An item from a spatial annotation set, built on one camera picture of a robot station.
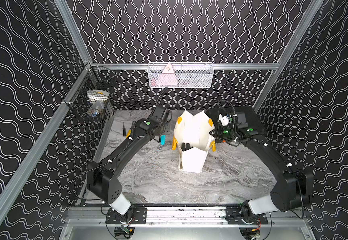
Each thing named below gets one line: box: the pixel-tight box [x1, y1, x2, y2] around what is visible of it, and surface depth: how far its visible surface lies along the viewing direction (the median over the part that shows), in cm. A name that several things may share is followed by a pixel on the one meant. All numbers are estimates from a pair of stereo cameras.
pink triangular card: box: [156, 63, 178, 86], surface depth 91 cm
